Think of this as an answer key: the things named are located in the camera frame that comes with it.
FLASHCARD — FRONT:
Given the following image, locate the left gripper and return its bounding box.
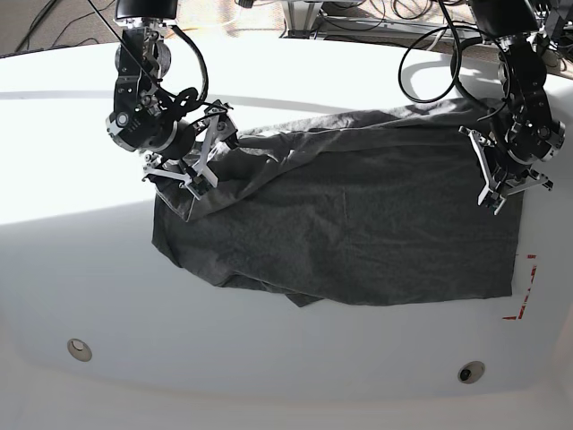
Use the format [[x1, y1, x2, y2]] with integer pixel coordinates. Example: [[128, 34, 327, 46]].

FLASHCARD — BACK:
[[458, 126, 553, 210]]

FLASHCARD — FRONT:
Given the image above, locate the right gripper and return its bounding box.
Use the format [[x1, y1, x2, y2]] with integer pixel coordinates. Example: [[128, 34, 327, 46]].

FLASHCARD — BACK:
[[142, 100, 239, 193]]

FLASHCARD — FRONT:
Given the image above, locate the grey t-shirt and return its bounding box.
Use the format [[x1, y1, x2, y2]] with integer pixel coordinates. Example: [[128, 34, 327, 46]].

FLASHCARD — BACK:
[[152, 99, 522, 307]]

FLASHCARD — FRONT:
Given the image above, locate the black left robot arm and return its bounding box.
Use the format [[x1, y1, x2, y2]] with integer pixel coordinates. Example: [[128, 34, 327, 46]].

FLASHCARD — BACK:
[[459, 1, 565, 214]]

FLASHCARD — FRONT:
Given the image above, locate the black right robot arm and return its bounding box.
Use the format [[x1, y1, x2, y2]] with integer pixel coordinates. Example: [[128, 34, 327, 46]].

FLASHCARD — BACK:
[[107, 1, 238, 198]]

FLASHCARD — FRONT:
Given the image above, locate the red tape marking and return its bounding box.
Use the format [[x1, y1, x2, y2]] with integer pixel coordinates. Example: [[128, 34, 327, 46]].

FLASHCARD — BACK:
[[501, 254, 540, 322]]

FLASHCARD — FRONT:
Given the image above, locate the right table grommet hole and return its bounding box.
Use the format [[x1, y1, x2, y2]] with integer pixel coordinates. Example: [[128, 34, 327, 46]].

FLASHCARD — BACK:
[[458, 361, 485, 384]]

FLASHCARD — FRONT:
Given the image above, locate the table grommet hole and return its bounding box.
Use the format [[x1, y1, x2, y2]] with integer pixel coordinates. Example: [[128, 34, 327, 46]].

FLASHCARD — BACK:
[[67, 339, 92, 363], [458, 361, 485, 384]]

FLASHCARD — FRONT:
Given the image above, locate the left table grommet hole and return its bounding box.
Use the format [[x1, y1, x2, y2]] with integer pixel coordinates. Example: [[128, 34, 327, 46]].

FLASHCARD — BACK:
[[67, 339, 92, 363]]

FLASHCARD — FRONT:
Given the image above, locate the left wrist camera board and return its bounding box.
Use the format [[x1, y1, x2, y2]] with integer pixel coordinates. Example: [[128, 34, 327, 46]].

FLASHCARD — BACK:
[[489, 199, 505, 216]]

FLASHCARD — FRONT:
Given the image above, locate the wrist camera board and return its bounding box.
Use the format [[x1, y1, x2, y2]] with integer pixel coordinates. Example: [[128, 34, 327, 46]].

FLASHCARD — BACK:
[[489, 199, 505, 216], [190, 178, 213, 199]]

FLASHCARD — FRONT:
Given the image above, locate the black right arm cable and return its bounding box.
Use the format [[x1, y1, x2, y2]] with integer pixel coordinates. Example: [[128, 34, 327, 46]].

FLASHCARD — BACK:
[[87, 0, 234, 131]]

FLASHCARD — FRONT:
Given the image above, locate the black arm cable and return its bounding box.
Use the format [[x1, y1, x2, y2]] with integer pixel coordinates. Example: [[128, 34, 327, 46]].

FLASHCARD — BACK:
[[87, 0, 234, 131], [398, 0, 507, 122]]

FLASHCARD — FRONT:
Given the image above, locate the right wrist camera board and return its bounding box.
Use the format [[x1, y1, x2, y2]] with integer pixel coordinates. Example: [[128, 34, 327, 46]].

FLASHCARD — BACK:
[[190, 178, 213, 199]]

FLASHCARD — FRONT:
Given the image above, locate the aluminium frame post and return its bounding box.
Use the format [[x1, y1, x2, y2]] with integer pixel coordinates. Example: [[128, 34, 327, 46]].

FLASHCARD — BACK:
[[279, 1, 324, 39]]

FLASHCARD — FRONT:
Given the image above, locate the white cable on floor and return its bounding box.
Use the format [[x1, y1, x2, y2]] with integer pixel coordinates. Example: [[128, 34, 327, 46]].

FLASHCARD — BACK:
[[423, 26, 449, 53]]

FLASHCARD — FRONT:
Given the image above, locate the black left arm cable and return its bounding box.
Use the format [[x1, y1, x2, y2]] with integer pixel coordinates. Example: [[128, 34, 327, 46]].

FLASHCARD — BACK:
[[398, 0, 507, 122]]

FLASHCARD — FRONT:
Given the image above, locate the black floor cables left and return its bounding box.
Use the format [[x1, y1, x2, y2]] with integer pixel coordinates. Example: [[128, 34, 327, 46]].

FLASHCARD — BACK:
[[15, 0, 113, 53]]

